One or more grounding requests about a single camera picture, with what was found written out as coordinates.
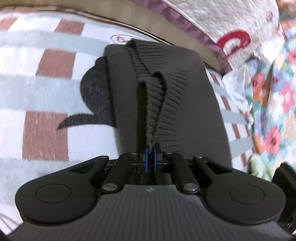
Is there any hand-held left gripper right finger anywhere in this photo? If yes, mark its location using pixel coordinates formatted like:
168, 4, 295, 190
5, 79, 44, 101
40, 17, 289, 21
151, 143, 233, 194

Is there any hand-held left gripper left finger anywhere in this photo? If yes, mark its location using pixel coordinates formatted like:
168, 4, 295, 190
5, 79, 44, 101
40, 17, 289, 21
68, 145, 150, 194

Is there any dark brown knitted sweater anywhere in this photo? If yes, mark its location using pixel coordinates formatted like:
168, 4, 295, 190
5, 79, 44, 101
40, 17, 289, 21
104, 39, 232, 184

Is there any light green cloth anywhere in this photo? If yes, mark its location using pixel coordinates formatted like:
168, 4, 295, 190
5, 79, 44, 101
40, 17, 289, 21
249, 154, 274, 181

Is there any colourful floral quilt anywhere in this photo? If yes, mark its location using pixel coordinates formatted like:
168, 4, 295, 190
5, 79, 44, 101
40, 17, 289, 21
221, 0, 296, 158

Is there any checked floor mat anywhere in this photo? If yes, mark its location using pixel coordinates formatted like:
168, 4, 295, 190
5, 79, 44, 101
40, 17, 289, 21
0, 10, 258, 235

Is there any white quilted bear-print bedspread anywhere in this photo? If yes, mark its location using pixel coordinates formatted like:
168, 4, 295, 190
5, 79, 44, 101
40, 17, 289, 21
129, 0, 285, 73

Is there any beige bed frame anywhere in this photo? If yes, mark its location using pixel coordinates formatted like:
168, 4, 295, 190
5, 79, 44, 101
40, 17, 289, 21
0, 0, 226, 75

